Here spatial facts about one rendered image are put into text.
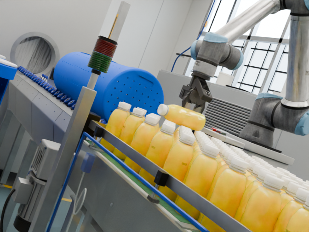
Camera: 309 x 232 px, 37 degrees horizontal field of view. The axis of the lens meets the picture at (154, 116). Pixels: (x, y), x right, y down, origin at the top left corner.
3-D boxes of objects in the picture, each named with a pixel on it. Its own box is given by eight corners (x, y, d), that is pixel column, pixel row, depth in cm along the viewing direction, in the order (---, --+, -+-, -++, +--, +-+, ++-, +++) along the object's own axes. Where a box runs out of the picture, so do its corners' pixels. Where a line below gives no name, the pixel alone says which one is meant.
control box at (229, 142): (208, 153, 197) (217, 131, 197) (236, 168, 179) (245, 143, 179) (190, 147, 192) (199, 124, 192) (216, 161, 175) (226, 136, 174)
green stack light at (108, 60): (102, 72, 143) (108, 57, 143) (109, 74, 138) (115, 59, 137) (84, 65, 140) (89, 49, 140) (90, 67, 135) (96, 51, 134)
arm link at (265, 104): (256, 124, 263) (266, 95, 263) (282, 132, 251) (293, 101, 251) (242, 118, 252) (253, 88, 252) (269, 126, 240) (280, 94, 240)
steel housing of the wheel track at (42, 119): (33, 115, 387) (47, 77, 385) (131, 219, 196) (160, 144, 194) (-1, 105, 373) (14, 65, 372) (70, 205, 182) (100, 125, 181)
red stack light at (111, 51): (108, 57, 143) (112, 45, 143) (115, 59, 137) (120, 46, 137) (89, 49, 140) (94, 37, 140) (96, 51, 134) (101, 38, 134)
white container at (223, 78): (223, 89, 464) (228, 76, 464) (232, 91, 450) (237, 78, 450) (211, 84, 457) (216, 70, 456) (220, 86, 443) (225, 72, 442)
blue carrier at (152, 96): (87, 107, 278) (108, 65, 279) (146, 144, 201) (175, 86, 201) (44, 87, 265) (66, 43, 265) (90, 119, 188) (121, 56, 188)
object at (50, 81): (58, 93, 312) (65, 71, 312) (59, 94, 309) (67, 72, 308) (43, 88, 308) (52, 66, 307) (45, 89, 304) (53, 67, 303)
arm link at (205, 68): (221, 69, 179) (202, 60, 175) (216, 80, 180) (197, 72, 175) (209, 66, 187) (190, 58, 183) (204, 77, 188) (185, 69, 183)
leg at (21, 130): (3, 186, 381) (30, 115, 378) (4, 188, 376) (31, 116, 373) (-3, 184, 378) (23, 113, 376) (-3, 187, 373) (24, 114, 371)
